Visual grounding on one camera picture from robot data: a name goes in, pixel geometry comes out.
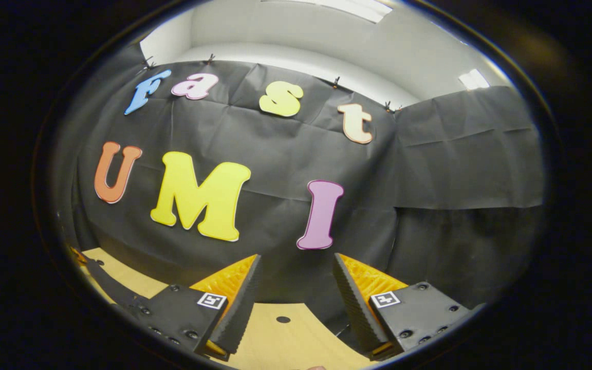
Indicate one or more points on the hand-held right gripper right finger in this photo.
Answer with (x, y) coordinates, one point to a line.
(355, 308)

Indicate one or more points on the black jeans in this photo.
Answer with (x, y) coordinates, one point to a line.
(116, 285)

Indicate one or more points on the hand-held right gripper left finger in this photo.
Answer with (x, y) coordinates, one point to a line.
(237, 308)

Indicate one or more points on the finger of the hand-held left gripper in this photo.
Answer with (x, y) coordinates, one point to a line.
(78, 256)

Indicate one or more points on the white ceiling light panel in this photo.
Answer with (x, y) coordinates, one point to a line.
(473, 79)
(347, 7)

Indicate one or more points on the black round table grommet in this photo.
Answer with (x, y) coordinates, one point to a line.
(283, 319)

